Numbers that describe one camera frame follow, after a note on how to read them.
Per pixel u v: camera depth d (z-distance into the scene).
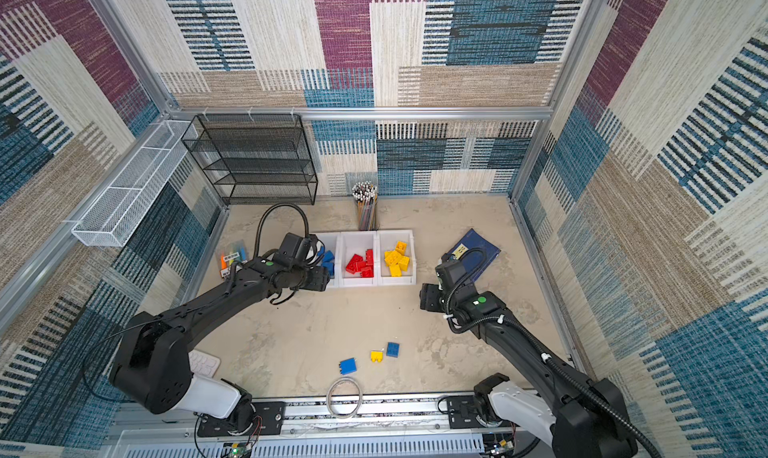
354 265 0.97
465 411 0.73
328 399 0.76
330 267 0.98
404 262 0.98
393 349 0.83
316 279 0.79
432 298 0.73
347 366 0.82
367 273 0.94
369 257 0.99
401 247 1.02
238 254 1.03
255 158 1.09
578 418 0.39
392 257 0.97
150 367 0.43
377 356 0.82
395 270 0.97
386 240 0.99
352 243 1.03
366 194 0.97
